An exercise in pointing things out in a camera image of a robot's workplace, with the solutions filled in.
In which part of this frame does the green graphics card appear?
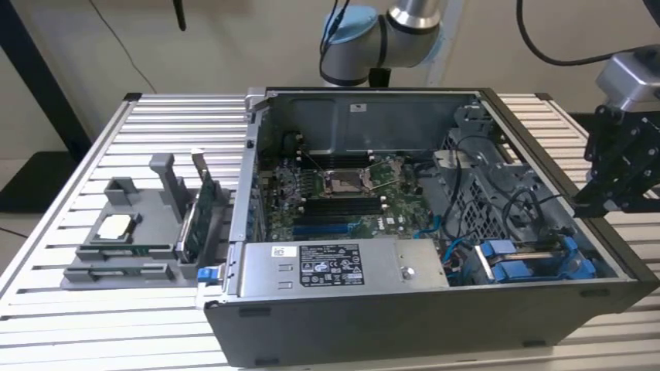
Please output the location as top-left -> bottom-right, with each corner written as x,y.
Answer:
173,148 -> 229,268

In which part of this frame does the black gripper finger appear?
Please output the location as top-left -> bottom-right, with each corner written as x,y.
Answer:
617,154 -> 660,214
570,104 -> 628,217

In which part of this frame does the hard disk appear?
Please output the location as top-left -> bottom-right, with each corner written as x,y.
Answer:
482,236 -> 585,266

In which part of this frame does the dark vertical post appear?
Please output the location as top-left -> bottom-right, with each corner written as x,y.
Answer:
0,0 -> 94,156

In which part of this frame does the metal socket cover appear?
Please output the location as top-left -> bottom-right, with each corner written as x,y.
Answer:
360,155 -> 409,190

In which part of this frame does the grey metal disk bay cage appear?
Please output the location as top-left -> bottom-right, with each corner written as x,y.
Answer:
430,126 -> 581,243

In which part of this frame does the black disk wire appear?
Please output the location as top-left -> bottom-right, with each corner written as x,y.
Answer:
501,185 -> 569,243

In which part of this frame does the thick black gripper cable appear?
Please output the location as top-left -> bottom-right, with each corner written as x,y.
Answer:
516,0 -> 660,66

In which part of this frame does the silver power supply unit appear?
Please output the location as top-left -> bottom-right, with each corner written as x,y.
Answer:
237,237 -> 450,299

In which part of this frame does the blue disk carrier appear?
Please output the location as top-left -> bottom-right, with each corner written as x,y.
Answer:
492,260 -> 598,283

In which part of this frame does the blue case latch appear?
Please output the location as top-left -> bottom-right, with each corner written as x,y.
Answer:
196,266 -> 218,288

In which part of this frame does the long black wire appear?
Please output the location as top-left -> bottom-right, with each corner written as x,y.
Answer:
441,134 -> 498,237

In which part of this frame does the black open PC case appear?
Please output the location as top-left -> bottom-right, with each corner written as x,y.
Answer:
194,86 -> 660,369

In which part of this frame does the blue wire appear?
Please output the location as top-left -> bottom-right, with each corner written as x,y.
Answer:
420,216 -> 481,271

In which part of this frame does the silver CPU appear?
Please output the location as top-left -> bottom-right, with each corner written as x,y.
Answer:
96,214 -> 137,240

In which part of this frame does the green motherboard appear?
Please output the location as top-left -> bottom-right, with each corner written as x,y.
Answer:
257,151 -> 433,241

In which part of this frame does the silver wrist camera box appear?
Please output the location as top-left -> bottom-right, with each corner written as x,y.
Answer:
593,46 -> 660,114

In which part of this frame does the black flat base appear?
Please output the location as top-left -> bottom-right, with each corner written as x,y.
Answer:
0,150 -> 78,214

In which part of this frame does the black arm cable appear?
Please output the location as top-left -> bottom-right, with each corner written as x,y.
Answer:
326,0 -> 353,41

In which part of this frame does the black hanging rod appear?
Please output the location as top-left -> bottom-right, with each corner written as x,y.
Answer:
170,0 -> 189,32

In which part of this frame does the grey parts rack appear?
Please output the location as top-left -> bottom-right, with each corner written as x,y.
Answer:
58,152 -> 238,291

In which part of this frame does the CPU socket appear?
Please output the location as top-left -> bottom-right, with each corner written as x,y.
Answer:
321,168 -> 366,195

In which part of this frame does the thin metal locking lever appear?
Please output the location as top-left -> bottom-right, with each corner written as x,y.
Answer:
300,148 -> 329,175

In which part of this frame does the black RAM slot bank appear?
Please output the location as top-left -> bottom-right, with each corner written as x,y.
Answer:
302,196 -> 384,230
302,151 -> 374,168

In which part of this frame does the thin black wall cable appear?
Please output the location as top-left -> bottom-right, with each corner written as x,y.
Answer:
86,0 -> 157,94

